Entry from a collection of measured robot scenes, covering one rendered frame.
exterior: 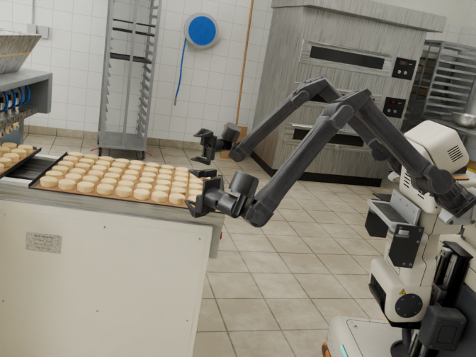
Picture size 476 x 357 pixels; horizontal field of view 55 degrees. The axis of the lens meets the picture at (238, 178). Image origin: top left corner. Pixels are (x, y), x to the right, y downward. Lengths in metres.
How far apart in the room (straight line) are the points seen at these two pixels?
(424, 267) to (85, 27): 4.62
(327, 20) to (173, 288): 3.93
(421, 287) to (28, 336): 1.40
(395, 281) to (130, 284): 0.96
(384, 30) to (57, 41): 3.58
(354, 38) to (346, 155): 1.30
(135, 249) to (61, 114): 4.30
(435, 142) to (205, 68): 4.35
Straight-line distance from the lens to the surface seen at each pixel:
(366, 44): 5.30
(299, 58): 4.95
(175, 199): 1.44
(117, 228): 1.51
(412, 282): 1.82
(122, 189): 1.47
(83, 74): 5.64
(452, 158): 1.69
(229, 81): 5.81
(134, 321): 1.68
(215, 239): 1.56
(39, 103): 1.98
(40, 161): 1.83
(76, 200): 1.52
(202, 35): 5.55
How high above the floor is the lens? 1.42
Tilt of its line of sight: 17 degrees down
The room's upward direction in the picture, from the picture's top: 10 degrees clockwise
